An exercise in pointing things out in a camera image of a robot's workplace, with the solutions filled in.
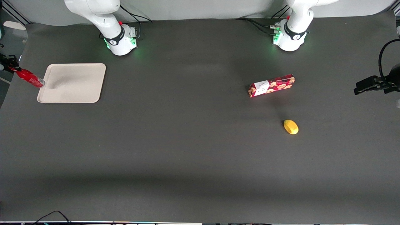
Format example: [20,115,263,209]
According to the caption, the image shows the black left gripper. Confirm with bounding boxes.
[354,63,400,95]

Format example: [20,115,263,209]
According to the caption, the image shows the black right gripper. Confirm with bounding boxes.
[0,54,22,74]

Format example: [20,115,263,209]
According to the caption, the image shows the red coke bottle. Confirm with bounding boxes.
[9,66,46,88]

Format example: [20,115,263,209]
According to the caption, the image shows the beige plastic tray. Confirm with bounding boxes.
[37,63,106,103]

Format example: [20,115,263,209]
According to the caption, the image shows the white rounded flat object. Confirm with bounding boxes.
[3,21,27,31]

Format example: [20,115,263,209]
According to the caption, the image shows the yellow lemon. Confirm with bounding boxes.
[283,120,299,135]

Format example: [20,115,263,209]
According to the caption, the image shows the red cookie box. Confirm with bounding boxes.
[248,74,296,98]

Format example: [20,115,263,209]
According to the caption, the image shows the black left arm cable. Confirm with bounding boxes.
[378,39,400,82]

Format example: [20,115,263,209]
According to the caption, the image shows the black left base cables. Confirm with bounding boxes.
[236,5,291,35]

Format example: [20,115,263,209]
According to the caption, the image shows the black base cables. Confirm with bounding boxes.
[120,5,153,39]
[236,5,291,35]

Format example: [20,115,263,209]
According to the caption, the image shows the black right base cables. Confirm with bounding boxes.
[120,5,153,39]

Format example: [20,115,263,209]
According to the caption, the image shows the black cable at table edge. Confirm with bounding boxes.
[31,210,73,225]

